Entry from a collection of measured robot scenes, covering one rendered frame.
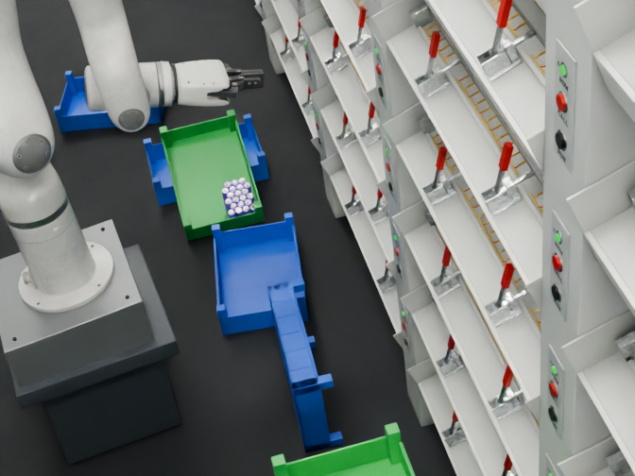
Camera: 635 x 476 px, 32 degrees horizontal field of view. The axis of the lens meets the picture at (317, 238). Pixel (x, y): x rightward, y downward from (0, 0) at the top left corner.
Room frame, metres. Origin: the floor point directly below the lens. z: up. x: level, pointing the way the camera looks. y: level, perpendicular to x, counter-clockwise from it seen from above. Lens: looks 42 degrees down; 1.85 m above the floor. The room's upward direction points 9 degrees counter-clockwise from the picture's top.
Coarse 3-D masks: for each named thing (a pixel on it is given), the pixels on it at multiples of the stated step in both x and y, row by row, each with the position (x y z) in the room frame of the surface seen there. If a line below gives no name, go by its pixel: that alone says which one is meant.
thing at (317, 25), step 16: (304, 16) 2.15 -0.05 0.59; (320, 16) 2.15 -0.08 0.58; (320, 32) 2.14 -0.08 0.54; (320, 48) 2.08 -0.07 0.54; (336, 48) 2.06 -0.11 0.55; (336, 80) 1.95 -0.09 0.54; (352, 80) 1.93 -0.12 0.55; (352, 96) 1.88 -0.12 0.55; (352, 112) 1.83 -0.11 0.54; (368, 112) 1.81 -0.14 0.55; (368, 160) 1.68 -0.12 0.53; (384, 176) 1.62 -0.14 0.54; (384, 192) 1.55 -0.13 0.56
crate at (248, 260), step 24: (288, 216) 2.09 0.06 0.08; (216, 240) 2.09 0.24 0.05; (240, 240) 2.10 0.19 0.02; (264, 240) 2.10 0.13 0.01; (288, 240) 2.09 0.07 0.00; (216, 264) 1.99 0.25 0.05; (240, 264) 2.03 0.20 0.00; (264, 264) 2.01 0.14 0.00; (288, 264) 2.00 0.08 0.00; (216, 288) 1.90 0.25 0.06; (240, 288) 1.95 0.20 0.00; (264, 288) 1.93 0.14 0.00; (240, 312) 1.87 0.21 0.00; (264, 312) 1.81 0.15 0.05
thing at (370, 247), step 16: (336, 160) 2.15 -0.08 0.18; (336, 176) 2.13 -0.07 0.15; (336, 192) 2.08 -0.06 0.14; (352, 192) 1.99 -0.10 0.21; (352, 208) 1.98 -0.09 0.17; (352, 224) 1.95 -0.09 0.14; (368, 224) 1.93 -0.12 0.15; (368, 240) 1.88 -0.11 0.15; (368, 256) 1.84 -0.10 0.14; (384, 256) 1.81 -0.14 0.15; (384, 272) 1.77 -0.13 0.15; (384, 288) 1.72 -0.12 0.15; (400, 320) 1.62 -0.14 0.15; (400, 336) 1.55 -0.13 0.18
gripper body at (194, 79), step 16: (176, 64) 1.84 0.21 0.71; (192, 64) 1.83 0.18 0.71; (208, 64) 1.84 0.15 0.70; (176, 80) 1.78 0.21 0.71; (192, 80) 1.78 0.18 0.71; (208, 80) 1.78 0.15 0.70; (224, 80) 1.78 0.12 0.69; (176, 96) 1.77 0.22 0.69; (192, 96) 1.76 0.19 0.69; (208, 96) 1.77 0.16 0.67
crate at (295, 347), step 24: (288, 288) 1.71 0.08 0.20; (288, 312) 1.65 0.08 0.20; (288, 336) 1.58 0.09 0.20; (312, 336) 1.74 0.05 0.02; (288, 360) 1.51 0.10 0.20; (312, 360) 1.50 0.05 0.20; (312, 384) 1.44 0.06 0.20; (312, 408) 1.44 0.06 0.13; (312, 432) 1.44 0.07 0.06; (336, 432) 1.46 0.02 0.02
